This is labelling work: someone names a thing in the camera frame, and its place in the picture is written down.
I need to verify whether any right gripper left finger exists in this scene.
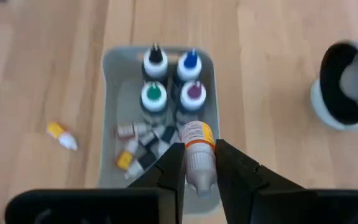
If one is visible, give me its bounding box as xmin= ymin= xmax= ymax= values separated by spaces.
xmin=4 ymin=142 xmax=186 ymax=224

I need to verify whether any small dark red dropper bottle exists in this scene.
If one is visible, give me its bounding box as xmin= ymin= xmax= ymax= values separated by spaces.
xmin=116 ymin=123 xmax=149 ymax=140

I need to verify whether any pale grey plastic bin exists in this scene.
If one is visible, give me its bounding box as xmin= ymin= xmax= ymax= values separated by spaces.
xmin=97 ymin=45 xmax=223 ymax=215

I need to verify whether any large bottle with blue tip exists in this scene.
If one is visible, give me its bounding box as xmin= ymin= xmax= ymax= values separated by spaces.
xmin=174 ymin=48 xmax=203 ymax=86

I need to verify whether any small Fruit Green dropper bottle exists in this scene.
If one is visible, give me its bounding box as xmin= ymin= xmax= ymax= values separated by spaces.
xmin=124 ymin=151 xmax=158 ymax=180

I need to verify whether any large bottle with black tip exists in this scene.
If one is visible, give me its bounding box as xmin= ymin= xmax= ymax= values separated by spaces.
xmin=140 ymin=42 xmax=170 ymax=85

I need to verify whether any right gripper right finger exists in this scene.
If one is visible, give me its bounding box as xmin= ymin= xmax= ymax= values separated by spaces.
xmin=215 ymin=139 xmax=358 ymax=224

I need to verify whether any small orange dropper bottle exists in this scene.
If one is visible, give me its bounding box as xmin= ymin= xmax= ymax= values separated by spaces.
xmin=116 ymin=139 xmax=140 ymax=171
xmin=180 ymin=120 xmax=219 ymax=199
xmin=46 ymin=121 xmax=79 ymax=152

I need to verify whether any small blue dropper bottle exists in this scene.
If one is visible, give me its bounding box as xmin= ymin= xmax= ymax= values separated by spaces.
xmin=138 ymin=125 xmax=167 ymax=147

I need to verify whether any large bottle with purple tip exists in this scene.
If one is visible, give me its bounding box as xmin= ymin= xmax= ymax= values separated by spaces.
xmin=176 ymin=80 xmax=208 ymax=124

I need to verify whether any large bottle with green tip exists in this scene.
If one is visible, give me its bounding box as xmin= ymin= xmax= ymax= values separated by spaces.
xmin=139 ymin=80 xmax=168 ymax=125

